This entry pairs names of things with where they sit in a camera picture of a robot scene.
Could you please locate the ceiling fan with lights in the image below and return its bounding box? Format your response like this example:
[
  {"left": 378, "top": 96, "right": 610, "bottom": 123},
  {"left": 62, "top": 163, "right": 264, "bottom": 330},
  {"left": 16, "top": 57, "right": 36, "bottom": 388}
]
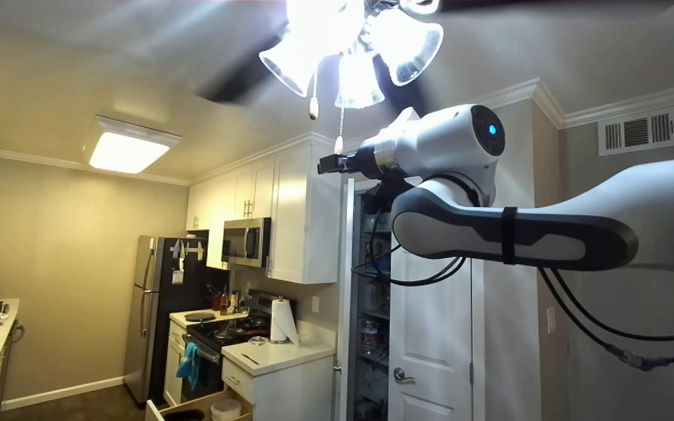
[{"left": 194, "top": 0, "right": 674, "bottom": 121}]

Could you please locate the glass lamp shade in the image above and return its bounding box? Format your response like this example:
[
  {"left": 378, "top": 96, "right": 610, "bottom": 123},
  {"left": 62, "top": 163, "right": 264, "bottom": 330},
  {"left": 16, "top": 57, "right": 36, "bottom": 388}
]
[
  {"left": 259, "top": 28, "right": 324, "bottom": 98},
  {"left": 369, "top": 8, "right": 445, "bottom": 87},
  {"left": 335, "top": 51, "right": 386, "bottom": 110}
]

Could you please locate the white pantry door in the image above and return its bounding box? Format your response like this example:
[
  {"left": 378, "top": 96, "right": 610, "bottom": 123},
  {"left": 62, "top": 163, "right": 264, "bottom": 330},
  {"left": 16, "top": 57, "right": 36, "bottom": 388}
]
[{"left": 336, "top": 177, "right": 357, "bottom": 421}]

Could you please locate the stainless microwave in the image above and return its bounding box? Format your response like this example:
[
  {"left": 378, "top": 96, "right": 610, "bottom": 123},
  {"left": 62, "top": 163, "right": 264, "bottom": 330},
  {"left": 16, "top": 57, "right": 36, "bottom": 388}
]
[{"left": 221, "top": 218, "right": 272, "bottom": 269}]

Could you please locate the pantry shelf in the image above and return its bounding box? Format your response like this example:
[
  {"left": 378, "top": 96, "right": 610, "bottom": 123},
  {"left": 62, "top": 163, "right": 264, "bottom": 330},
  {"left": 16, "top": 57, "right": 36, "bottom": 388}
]
[{"left": 355, "top": 192, "right": 392, "bottom": 421}]

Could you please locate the paper towel roll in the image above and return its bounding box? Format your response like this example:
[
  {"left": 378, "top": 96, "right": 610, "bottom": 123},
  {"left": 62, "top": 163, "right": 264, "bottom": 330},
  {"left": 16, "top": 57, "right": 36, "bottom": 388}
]
[{"left": 269, "top": 297, "right": 301, "bottom": 347}]

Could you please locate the white panel door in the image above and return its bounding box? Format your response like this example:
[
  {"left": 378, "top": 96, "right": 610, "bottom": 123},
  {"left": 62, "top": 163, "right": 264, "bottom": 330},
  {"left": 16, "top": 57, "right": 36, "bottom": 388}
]
[{"left": 388, "top": 233, "right": 474, "bottom": 421}]

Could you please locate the group of bottles and utensils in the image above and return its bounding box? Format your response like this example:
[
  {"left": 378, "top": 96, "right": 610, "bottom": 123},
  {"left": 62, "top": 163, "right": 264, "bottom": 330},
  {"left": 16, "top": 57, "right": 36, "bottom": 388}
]
[{"left": 207, "top": 284, "right": 252, "bottom": 316}]

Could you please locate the black stove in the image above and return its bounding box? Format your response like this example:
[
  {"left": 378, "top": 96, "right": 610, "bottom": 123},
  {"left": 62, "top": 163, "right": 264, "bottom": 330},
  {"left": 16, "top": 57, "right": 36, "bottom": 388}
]
[{"left": 180, "top": 291, "right": 298, "bottom": 404}]

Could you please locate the square ceiling light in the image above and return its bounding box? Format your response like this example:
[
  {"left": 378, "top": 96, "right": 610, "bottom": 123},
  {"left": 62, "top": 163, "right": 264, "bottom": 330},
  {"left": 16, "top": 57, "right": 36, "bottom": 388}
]
[{"left": 82, "top": 115, "right": 183, "bottom": 175}]

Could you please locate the stainless refrigerator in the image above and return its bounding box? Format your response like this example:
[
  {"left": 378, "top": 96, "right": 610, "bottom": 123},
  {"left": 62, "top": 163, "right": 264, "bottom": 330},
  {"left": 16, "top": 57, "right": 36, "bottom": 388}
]
[{"left": 123, "top": 235, "right": 230, "bottom": 408}]

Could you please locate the blue towel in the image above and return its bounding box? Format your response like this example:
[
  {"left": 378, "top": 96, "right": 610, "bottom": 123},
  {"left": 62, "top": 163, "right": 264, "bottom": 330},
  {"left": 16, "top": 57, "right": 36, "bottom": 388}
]
[{"left": 176, "top": 342, "right": 202, "bottom": 391}]

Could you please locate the white air vent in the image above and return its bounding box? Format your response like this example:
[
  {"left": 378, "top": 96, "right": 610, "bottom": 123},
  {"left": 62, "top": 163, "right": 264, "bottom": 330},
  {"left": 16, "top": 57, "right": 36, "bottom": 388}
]
[{"left": 598, "top": 106, "right": 674, "bottom": 157}]

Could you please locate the white narrow base cabinet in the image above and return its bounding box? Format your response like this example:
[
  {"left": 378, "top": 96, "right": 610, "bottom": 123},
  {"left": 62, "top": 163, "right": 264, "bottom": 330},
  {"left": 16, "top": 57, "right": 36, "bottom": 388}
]
[{"left": 163, "top": 310, "right": 233, "bottom": 408}]

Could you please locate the white bowl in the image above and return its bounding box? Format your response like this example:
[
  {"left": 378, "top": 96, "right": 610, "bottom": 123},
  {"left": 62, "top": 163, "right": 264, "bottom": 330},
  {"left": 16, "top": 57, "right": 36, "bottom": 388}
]
[{"left": 211, "top": 398, "right": 243, "bottom": 421}]

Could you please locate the open wooden drawer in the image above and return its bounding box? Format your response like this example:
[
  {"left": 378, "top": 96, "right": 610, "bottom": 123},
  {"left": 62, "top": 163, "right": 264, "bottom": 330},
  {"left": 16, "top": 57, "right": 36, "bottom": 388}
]
[{"left": 145, "top": 389, "right": 255, "bottom": 421}]

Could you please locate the pull chain with white knob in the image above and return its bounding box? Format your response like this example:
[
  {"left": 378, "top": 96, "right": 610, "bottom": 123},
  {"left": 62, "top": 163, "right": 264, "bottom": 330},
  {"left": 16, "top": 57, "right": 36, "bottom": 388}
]
[
  {"left": 334, "top": 107, "right": 346, "bottom": 156},
  {"left": 309, "top": 64, "right": 320, "bottom": 121}
]

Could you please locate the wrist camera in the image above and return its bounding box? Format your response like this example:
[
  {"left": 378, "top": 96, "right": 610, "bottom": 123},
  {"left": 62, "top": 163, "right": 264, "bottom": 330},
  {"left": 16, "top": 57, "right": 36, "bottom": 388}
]
[{"left": 363, "top": 177, "right": 415, "bottom": 215}]

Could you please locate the row of white wall cabinets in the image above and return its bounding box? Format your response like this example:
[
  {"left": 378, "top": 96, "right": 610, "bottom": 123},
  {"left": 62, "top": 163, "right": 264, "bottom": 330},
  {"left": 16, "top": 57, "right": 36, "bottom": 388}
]
[{"left": 186, "top": 140, "right": 343, "bottom": 286}]

